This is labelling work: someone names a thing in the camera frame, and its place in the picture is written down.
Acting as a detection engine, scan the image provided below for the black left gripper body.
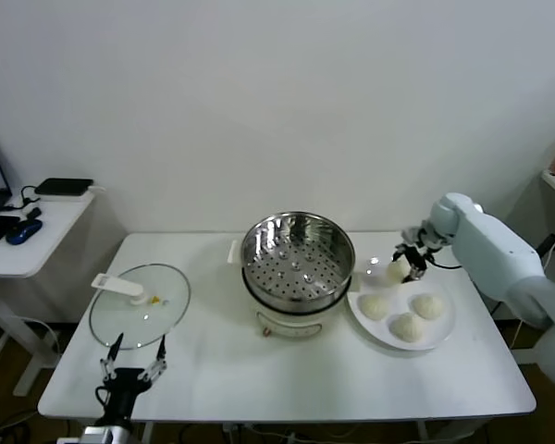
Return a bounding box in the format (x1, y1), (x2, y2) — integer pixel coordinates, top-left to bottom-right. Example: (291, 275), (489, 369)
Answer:
(101, 367), (153, 421)

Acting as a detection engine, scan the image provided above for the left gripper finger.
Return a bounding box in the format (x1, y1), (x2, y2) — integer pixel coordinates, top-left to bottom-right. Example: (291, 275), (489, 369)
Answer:
(99, 332), (124, 384)
(137, 335), (168, 384)

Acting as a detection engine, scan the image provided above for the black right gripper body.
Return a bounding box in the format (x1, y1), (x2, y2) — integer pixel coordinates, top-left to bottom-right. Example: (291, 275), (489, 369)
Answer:
(401, 243), (435, 270)

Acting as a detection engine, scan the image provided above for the white steamed baozi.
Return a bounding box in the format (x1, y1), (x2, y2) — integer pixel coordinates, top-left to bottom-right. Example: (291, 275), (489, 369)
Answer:
(386, 258), (413, 286)
(359, 293), (392, 322)
(389, 313), (426, 343)
(411, 293), (445, 321)

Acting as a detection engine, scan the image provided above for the stainless steel steamer basket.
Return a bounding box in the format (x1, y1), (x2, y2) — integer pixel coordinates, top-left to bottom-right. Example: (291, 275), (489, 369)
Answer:
(228, 211), (367, 315)

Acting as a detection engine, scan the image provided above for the white round plate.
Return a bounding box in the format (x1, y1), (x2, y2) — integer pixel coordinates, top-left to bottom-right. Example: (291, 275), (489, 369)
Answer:
(346, 255), (457, 352)

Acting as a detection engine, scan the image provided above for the cream electric cooking pot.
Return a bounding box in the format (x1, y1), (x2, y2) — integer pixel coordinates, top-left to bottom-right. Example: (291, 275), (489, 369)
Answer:
(243, 272), (352, 339)

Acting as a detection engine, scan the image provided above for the white side table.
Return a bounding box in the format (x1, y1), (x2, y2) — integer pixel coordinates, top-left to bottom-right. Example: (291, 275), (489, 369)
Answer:
(0, 189), (98, 399)

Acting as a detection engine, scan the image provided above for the blue computer mouse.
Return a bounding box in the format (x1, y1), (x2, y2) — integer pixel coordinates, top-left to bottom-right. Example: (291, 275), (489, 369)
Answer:
(6, 219), (44, 246)

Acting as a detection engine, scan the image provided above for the flat black box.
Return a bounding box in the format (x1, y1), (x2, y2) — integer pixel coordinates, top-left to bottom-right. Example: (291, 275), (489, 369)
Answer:
(34, 178), (95, 198)

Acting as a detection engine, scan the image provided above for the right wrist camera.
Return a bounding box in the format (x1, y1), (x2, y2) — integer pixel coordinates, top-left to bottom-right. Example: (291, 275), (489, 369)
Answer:
(401, 225), (426, 247)

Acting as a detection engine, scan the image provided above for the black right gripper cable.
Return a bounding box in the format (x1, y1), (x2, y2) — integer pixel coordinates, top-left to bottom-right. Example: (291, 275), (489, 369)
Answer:
(423, 249), (466, 272)

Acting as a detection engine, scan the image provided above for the glass lid white handle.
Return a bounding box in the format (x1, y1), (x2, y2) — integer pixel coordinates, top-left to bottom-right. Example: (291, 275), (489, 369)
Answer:
(88, 263), (192, 352)

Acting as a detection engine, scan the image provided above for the white cable under side table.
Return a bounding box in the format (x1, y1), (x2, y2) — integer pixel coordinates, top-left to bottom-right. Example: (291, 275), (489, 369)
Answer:
(0, 313), (62, 355)

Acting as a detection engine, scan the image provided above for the white wall cable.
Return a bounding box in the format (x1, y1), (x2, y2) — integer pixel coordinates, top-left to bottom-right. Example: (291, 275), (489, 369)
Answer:
(511, 247), (555, 351)

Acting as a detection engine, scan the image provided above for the black cable with adapter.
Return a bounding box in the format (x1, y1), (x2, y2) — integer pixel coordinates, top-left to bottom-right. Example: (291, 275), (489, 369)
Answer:
(489, 233), (555, 318)

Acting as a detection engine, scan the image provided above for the black cable with dongle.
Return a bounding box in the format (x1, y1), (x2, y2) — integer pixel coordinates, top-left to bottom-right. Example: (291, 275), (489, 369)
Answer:
(0, 184), (43, 221)

